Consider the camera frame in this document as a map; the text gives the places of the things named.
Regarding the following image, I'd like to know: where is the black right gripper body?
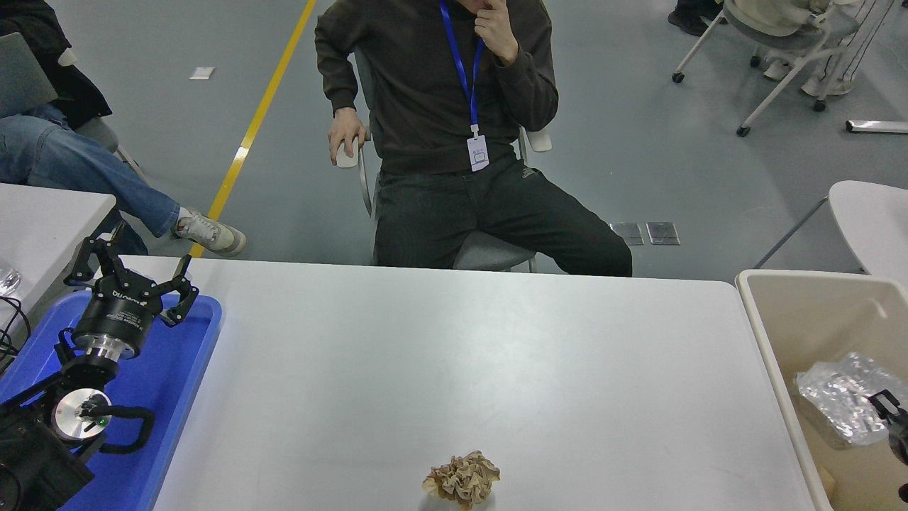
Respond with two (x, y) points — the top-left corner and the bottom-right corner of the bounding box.
(888, 415), (908, 466)

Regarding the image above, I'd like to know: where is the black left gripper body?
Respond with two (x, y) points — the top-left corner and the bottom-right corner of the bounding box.
(74, 273), (165, 350)

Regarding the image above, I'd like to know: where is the silver foil tray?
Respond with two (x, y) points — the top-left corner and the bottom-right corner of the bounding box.
(793, 353), (908, 449)

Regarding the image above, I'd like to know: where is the tan paper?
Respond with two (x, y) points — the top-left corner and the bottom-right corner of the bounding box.
(422, 451), (501, 510)

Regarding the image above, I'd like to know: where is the person's right hand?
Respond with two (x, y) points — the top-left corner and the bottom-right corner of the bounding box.
(328, 108), (368, 168)

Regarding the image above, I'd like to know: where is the person's left hand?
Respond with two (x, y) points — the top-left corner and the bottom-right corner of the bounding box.
(474, 0), (520, 66)

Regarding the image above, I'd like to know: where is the white side table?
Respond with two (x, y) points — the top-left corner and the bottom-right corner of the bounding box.
(0, 183), (116, 334)

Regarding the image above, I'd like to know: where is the blue plastic tray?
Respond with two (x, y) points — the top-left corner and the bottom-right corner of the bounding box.
(0, 290), (223, 511)

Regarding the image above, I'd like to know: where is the large pale plastic bin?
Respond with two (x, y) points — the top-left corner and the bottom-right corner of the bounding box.
(735, 268), (908, 511)

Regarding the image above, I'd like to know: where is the person with crossed legs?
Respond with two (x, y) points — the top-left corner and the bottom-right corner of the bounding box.
(0, 0), (247, 258)

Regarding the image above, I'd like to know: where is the grey chair seat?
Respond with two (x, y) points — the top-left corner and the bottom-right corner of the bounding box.
(71, 117), (150, 185)

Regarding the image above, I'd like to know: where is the grey laptop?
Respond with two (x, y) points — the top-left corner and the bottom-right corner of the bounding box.
(0, 32), (59, 119)

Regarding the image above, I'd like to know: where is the grey office chair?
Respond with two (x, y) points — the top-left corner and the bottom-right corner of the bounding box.
(335, 50), (553, 273)

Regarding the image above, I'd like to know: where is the seated person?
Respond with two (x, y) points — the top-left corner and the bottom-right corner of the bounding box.
(315, 0), (633, 278)

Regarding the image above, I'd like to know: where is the person with white shoes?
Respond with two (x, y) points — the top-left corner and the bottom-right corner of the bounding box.
(763, 0), (895, 98)

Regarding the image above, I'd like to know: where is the white-framed wheeled chair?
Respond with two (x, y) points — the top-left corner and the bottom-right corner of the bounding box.
(672, 0), (895, 138)

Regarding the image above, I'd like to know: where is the cream padded jacket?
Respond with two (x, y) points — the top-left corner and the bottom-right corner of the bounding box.
(724, 0), (834, 38)

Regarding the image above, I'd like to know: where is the standing person with black shoes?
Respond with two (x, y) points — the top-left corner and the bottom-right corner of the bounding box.
(667, 0), (728, 36)

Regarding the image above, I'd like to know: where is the black cable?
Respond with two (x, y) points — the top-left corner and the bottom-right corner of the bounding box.
(0, 297), (33, 373)

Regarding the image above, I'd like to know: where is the blue lanyard with badge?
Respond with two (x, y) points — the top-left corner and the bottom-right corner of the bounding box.
(439, 0), (491, 173)

